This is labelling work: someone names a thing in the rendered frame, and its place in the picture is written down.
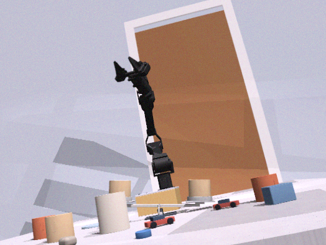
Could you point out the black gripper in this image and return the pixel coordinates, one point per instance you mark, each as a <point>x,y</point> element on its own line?
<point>137,76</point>

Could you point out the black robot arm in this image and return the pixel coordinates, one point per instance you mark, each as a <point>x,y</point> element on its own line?
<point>160,161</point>

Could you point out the blue block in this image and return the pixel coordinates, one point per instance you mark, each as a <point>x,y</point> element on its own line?
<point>279,193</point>

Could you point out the blue short cylinder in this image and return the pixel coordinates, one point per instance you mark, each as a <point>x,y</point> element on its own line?
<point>143,233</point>

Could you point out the grey pebble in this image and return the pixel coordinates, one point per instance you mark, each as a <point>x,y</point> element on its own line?
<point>69,240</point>

